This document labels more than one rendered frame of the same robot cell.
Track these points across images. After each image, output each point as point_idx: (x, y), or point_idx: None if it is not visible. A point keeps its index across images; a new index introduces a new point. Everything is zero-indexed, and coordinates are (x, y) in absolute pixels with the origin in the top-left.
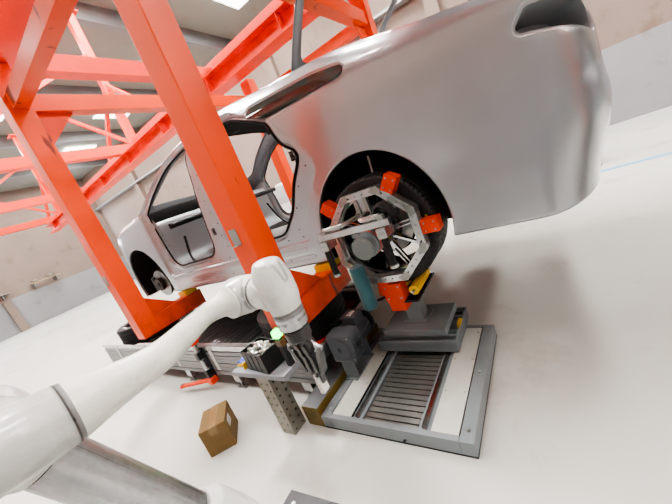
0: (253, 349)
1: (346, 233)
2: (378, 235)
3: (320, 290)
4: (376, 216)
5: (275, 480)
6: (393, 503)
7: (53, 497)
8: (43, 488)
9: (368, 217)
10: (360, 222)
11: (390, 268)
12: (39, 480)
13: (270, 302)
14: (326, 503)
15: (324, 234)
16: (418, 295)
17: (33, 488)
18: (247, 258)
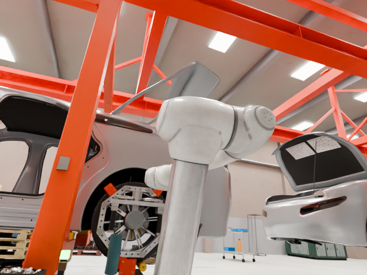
0: (18, 269)
1: (135, 203)
2: (158, 210)
3: (67, 249)
4: (159, 199)
5: None
6: None
7: (201, 183)
8: (206, 172)
9: (154, 198)
10: (146, 200)
11: (156, 234)
12: (208, 166)
13: None
14: None
15: (117, 198)
16: (141, 274)
17: (205, 167)
18: (61, 183)
